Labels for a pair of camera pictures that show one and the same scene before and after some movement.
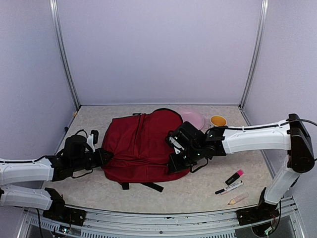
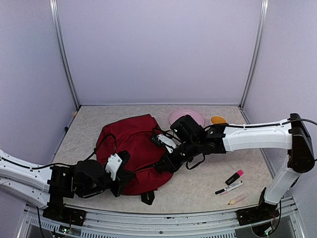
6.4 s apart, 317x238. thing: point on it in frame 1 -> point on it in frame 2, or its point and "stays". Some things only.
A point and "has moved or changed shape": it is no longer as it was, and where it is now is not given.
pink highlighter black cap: x=239 y=173 stays
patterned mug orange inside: x=217 y=120 stays
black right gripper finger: x=175 y=163 -> x=164 y=165
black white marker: x=219 y=191 stays
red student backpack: x=140 y=152 has moved or changed shape
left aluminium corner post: x=54 y=14 stays
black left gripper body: x=97 y=161 -> x=121 y=182
